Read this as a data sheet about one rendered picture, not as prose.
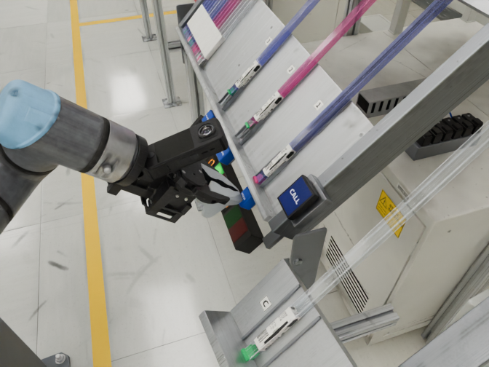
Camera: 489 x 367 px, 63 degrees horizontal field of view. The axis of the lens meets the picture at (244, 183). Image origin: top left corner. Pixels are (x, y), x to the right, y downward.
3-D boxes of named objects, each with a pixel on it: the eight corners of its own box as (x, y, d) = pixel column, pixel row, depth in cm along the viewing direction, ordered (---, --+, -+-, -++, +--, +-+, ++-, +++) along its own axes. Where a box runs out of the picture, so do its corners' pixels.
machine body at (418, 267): (362, 355, 117) (434, 222, 73) (274, 188, 163) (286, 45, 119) (538, 292, 131) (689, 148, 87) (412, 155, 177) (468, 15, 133)
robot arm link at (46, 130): (-8, 98, 48) (21, 59, 43) (79, 135, 55) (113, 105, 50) (-26, 154, 44) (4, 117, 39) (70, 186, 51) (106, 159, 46)
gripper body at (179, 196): (169, 191, 66) (101, 164, 58) (202, 154, 62) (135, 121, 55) (179, 226, 61) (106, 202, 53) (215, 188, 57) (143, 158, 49)
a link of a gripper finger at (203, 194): (217, 191, 64) (174, 172, 58) (225, 184, 63) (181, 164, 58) (225, 212, 61) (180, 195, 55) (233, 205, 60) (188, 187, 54)
